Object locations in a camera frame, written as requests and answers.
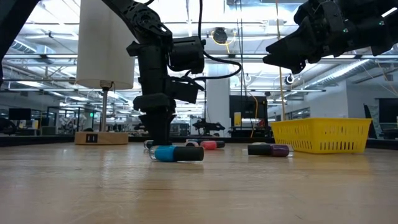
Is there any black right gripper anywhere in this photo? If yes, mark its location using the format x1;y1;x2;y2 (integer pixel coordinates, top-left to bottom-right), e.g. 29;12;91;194
263;2;349;75

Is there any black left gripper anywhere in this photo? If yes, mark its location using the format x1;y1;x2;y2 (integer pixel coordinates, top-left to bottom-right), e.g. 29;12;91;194
133;42;177;146

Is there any light blue nail polish bottle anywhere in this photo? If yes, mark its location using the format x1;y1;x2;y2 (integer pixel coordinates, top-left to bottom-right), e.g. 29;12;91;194
149;144;205;163

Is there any red nail polish bottle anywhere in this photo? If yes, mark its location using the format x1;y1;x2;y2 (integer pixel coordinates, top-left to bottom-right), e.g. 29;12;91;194
200;139;226;151

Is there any dark purple nail polish bottle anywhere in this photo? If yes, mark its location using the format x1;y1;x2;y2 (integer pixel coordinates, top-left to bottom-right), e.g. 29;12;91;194
247;142;295;157

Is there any black cabinet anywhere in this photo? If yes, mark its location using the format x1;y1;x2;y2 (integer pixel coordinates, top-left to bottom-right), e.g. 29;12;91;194
229;95;269;138

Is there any yellow plastic basket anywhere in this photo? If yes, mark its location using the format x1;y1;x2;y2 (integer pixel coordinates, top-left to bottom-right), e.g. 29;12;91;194
269;117;373;154

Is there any white shade wooden base lamp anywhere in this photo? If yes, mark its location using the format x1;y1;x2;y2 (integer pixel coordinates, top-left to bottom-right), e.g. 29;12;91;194
74;0;137;146

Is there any large black monitor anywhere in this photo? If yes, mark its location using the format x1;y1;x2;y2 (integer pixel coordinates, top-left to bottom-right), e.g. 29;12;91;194
374;97;398;140

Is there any black computer monitor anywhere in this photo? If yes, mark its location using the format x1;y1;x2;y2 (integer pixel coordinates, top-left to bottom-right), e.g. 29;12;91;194
8;108;32;121

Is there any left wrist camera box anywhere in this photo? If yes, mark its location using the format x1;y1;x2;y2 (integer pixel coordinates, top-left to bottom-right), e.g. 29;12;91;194
167;77;200;104

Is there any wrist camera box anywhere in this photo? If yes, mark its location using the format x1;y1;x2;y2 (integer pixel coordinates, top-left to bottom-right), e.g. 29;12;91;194
294;1;323;27
167;77;200;104

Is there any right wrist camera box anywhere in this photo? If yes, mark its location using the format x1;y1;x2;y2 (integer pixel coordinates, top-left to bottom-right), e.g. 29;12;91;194
294;1;323;27

